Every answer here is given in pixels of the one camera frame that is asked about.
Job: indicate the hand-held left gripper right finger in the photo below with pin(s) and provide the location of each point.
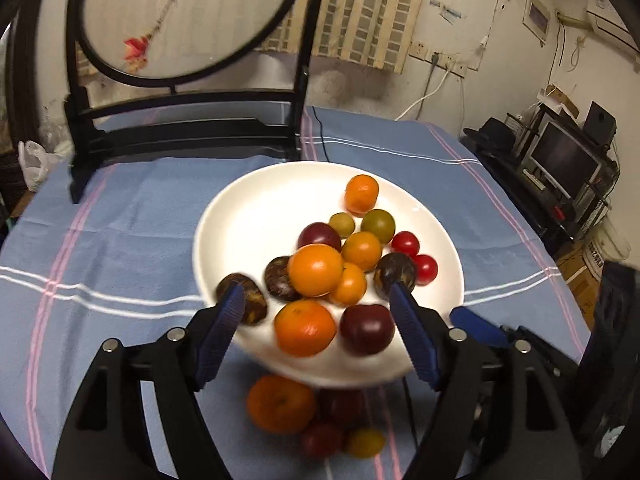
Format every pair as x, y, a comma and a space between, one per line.
415, 332

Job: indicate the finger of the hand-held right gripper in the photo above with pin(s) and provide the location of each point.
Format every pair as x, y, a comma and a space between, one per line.
472, 321

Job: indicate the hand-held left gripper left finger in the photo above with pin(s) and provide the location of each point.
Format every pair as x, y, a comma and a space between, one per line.
220, 332

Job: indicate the brown wrinkled fruit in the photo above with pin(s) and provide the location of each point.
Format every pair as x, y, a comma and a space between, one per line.
250, 302

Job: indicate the dark red plum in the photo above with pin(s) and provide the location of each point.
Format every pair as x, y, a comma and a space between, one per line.
317, 235
367, 329

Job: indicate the dark purple passion fruit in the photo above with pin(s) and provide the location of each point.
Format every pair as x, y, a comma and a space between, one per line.
395, 271

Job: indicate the brown passion fruit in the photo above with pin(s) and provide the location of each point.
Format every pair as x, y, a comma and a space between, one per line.
277, 277

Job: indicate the small orange mandarin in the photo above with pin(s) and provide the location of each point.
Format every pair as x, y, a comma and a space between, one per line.
350, 286

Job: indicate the large orange mandarin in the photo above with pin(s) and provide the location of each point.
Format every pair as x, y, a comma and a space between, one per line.
305, 327

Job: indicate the green orange tangerine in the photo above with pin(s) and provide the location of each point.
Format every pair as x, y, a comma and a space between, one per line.
378, 225

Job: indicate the lone orange tomato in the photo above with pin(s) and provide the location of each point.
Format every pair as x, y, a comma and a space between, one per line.
315, 270

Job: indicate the white oval plate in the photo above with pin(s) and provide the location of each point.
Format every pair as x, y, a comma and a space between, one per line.
240, 220

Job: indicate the small yellow green fruit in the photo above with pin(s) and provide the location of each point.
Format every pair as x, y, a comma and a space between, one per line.
342, 224
365, 442

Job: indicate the cardboard box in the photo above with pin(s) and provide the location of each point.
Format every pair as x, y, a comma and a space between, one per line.
582, 272

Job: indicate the blue striped tablecloth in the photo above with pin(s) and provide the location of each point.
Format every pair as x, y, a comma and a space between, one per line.
125, 260

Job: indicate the black media stand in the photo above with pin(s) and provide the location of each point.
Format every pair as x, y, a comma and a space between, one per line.
545, 210

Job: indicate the computer monitor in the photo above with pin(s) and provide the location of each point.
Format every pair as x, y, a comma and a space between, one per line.
565, 160

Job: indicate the black hat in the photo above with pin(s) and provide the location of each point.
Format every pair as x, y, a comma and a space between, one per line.
492, 135

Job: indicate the pile of tomatoes on plate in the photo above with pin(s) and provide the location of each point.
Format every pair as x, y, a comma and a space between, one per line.
320, 132

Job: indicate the black speaker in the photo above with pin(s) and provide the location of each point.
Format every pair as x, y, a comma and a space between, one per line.
600, 122

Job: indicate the white plastic bag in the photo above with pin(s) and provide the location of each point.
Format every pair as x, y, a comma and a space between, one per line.
35, 165

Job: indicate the round bird painting screen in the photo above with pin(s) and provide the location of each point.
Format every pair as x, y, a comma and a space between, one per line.
190, 15

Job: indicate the checked yellow curtain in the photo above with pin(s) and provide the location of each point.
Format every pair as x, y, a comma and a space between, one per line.
365, 15

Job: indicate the white air conditioner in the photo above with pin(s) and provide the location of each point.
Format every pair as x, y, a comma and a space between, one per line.
607, 12

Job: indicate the white wall socket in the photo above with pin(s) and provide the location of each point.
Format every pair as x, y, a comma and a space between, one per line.
460, 67
441, 60
419, 50

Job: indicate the white wall panel box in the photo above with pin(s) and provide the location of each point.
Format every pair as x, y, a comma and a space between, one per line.
537, 15

